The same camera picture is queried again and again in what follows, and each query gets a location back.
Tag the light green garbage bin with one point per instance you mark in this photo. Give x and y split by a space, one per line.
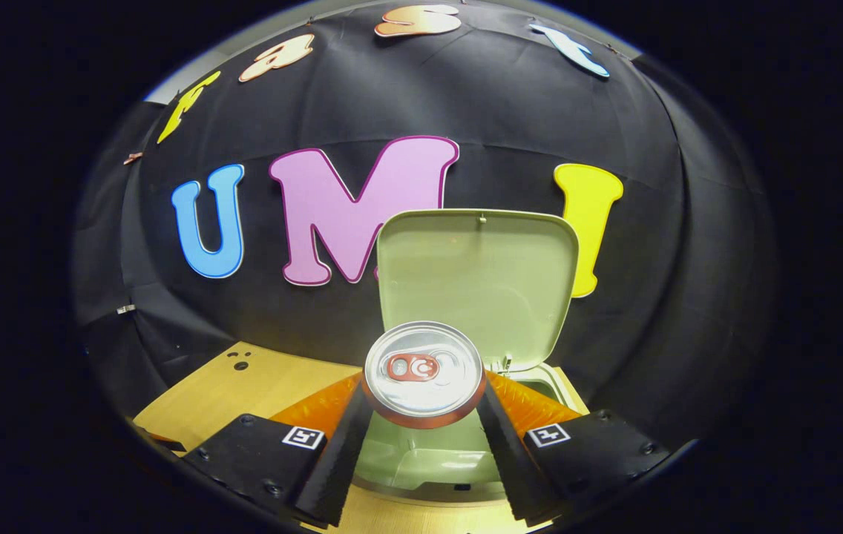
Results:
481 274

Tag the pink cloth clip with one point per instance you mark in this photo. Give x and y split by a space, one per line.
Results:
133 158

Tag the silver cloth clip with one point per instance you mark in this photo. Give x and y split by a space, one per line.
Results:
125 308

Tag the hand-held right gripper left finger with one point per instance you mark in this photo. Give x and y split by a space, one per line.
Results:
336 467

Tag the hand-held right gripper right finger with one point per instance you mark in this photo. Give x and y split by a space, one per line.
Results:
514 467

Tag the wooden desktop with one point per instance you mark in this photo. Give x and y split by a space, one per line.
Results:
243 393

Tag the red pop can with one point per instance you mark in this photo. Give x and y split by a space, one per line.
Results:
421 371

